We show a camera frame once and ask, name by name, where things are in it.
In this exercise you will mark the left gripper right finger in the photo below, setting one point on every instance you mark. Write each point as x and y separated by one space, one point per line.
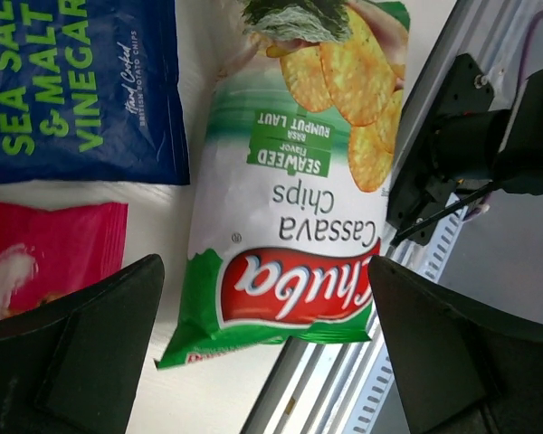
505 380

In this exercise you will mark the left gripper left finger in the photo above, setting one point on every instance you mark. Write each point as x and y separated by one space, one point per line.
73 365

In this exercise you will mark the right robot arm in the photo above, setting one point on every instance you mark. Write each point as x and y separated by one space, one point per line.
504 147

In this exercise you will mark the pink Real chips bag centre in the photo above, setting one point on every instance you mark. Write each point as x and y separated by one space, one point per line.
45 255

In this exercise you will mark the green Chuba bag lower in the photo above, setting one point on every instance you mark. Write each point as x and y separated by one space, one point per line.
293 184

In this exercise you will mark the blue Burts sea salt bag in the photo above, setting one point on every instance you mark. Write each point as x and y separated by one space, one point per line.
89 92

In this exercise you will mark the white slotted cable duct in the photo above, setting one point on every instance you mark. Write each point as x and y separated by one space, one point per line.
414 384

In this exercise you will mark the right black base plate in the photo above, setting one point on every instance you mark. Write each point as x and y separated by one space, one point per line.
419 192

